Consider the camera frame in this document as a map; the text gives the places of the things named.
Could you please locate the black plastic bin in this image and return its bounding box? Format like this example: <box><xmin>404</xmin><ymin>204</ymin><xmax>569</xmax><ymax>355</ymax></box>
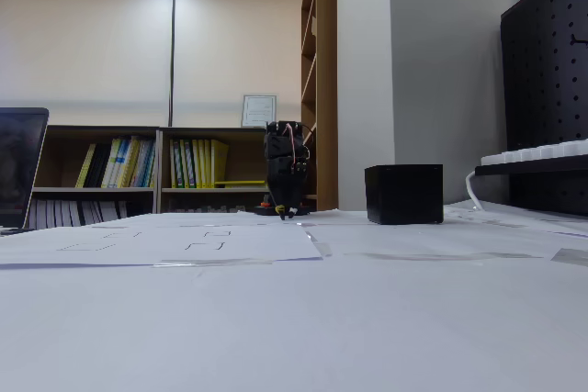
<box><xmin>364</xmin><ymin>163</ymin><xmax>445</xmax><ymax>227</ymax></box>

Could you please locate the clear tape strip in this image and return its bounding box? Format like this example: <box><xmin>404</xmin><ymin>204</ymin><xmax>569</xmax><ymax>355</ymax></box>
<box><xmin>153</xmin><ymin>255</ymin><xmax>276</xmax><ymax>269</ymax></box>
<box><xmin>343</xmin><ymin>251</ymin><xmax>544</xmax><ymax>262</ymax></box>
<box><xmin>301</xmin><ymin>228</ymin><xmax>335</xmax><ymax>259</ymax></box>

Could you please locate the paper sheet with drawn squares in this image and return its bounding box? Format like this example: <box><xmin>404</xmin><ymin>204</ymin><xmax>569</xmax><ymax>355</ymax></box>
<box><xmin>0</xmin><ymin>220</ymin><xmax>325</xmax><ymax>270</ymax></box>

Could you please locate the low wooden bookshelf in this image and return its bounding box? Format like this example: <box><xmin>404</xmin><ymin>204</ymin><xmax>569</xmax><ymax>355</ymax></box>
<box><xmin>28</xmin><ymin>124</ymin><xmax>162</xmax><ymax>230</ymax></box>
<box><xmin>157</xmin><ymin>125</ymin><xmax>305</xmax><ymax>216</ymax></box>

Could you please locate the framed white certificate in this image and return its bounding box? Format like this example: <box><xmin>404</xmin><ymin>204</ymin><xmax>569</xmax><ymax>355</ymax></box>
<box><xmin>241</xmin><ymin>94</ymin><xmax>278</xmax><ymax>129</ymax></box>

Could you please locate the tall wooden bookshelf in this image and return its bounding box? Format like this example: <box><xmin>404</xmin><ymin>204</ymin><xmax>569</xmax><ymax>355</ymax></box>
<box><xmin>300</xmin><ymin>0</ymin><xmax>339</xmax><ymax>212</ymax></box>

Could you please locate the yellow thin book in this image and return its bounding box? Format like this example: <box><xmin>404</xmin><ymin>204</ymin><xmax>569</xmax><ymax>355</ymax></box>
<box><xmin>74</xmin><ymin>142</ymin><xmax>98</xmax><ymax>190</ymax></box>

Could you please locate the white power strip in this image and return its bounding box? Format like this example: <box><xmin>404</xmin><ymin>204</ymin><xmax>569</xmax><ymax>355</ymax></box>
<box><xmin>480</xmin><ymin>139</ymin><xmax>588</xmax><ymax>168</ymax></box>

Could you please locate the black laptop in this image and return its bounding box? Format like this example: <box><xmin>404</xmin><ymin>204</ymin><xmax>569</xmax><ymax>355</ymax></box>
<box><xmin>0</xmin><ymin>106</ymin><xmax>50</xmax><ymax>233</ymax></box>

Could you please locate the black pegboard panel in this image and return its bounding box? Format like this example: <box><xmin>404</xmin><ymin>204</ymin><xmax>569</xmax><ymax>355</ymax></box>
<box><xmin>499</xmin><ymin>0</ymin><xmax>588</xmax><ymax>218</ymax></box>

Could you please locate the dark vertical wall conduit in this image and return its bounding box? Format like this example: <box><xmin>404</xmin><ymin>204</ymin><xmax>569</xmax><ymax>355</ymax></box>
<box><xmin>166</xmin><ymin>0</ymin><xmax>178</xmax><ymax>128</ymax></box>

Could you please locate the white power cable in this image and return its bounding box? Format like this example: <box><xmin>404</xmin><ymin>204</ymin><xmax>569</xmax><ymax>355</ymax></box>
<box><xmin>465</xmin><ymin>170</ymin><xmax>489</xmax><ymax>212</ymax></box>

